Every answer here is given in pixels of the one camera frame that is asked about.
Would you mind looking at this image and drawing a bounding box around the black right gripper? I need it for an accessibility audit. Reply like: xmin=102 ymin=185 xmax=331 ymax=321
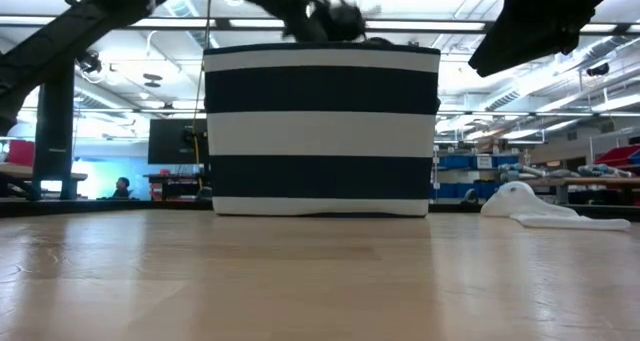
xmin=468 ymin=0 xmax=626 ymax=78

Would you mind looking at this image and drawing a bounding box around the navy white striped fabric basket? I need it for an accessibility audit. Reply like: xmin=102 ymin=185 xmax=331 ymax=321
xmin=202 ymin=41 xmax=442 ymax=218

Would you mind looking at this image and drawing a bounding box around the blue storage bins row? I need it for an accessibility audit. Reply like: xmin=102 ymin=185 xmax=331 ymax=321
xmin=439 ymin=154 xmax=521 ymax=170

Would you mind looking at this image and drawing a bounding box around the red slanted bin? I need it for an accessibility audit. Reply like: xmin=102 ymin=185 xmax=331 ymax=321
xmin=594 ymin=144 xmax=640 ymax=167

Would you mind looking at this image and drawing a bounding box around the wooden workbench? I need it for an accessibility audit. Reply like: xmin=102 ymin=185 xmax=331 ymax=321
xmin=524 ymin=176 xmax=640 ymax=205

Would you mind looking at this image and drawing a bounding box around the white sock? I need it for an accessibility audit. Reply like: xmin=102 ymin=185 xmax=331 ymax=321
xmin=480 ymin=181 xmax=632 ymax=232

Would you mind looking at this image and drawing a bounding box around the black monitor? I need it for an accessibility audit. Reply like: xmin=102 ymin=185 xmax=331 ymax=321
xmin=147 ymin=119 xmax=209 ymax=165

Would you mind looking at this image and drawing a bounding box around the person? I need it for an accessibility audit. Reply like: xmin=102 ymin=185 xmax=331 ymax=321
xmin=110 ymin=176 xmax=133 ymax=200

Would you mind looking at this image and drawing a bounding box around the red storage bin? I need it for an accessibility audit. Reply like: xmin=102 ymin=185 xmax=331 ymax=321
xmin=7 ymin=139 xmax=36 ymax=167

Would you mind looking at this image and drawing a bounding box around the wooden side table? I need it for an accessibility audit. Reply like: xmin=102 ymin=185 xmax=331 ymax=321
xmin=0 ymin=163 xmax=89 ymax=182

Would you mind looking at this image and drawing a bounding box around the black frame post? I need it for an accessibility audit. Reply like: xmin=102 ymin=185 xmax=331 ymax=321
xmin=32 ymin=65 xmax=75 ymax=201

